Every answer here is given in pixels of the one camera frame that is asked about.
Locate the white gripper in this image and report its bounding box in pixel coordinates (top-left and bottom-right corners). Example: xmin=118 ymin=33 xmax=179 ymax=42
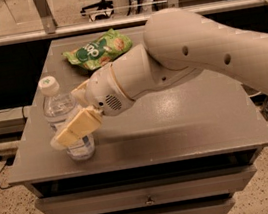
xmin=50 ymin=63 xmax=134 ymax=150

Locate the clear plastic water bottle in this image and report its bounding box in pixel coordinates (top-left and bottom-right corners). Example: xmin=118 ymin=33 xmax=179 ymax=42
xmin=38 ymin=76 xmax=95 ymax=161

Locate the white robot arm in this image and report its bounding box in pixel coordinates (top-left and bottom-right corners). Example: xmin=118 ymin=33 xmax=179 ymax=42
xmin=51 ymin=8 xmax=268 ymax=150

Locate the green chip bag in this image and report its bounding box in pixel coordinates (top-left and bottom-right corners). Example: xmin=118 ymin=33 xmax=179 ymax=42
xmin=63 ymin=29 xmax=133 ymax=71

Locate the grey drawer cabinet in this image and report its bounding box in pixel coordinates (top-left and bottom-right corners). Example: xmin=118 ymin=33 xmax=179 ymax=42
xmin=0 ymin=6 xmax=268 ymax=214

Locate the top drawer knob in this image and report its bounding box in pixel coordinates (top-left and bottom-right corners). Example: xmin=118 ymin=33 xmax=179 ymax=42
xmin=145 ymin=196 xmax=155 ymax=206

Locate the metal railing frame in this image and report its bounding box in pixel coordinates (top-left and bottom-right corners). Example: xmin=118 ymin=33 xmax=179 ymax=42
xmin=0 ymin=0 xmax=268 ymax=45

